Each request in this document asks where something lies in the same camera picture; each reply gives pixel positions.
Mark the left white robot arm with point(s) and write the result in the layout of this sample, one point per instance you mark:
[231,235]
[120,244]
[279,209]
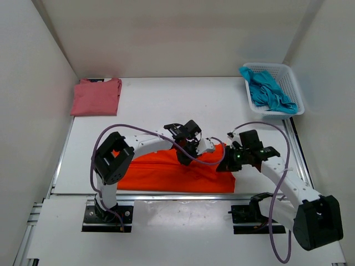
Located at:
[111,159]

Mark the pink t shirt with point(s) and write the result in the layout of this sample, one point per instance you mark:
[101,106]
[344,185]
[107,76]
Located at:
[96,98]

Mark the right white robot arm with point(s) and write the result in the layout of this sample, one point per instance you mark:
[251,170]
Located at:
[314,219]

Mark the teal t shirt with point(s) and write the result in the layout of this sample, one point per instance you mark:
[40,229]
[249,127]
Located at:
[265,91]

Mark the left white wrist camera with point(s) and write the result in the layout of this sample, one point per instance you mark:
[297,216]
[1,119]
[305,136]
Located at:
[205,146]

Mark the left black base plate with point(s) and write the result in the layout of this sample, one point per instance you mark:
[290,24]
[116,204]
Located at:
[119,220]

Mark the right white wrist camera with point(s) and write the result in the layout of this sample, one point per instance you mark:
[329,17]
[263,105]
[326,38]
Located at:
[233,137]

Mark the orange t shirt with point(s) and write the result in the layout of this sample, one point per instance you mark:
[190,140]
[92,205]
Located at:
[162,172]

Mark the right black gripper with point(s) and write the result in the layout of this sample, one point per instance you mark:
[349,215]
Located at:
[227,165]

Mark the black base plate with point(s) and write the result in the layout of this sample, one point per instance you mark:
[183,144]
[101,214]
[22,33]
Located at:
[119,220]
[246,221]

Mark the white plastic basket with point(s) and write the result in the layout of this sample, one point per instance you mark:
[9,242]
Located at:
[286,80]

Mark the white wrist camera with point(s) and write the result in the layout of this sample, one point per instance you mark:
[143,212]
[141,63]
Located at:
[205,146]
[233,137]

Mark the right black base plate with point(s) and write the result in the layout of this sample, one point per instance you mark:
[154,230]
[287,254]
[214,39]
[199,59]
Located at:
[246,221]

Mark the black corner label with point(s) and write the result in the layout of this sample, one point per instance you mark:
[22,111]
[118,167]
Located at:
[95,80]

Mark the aluminium frame rail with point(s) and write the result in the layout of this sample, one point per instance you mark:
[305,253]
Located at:
[168,228]

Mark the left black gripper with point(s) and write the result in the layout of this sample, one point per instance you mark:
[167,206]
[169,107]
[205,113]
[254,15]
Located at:
[184,160]

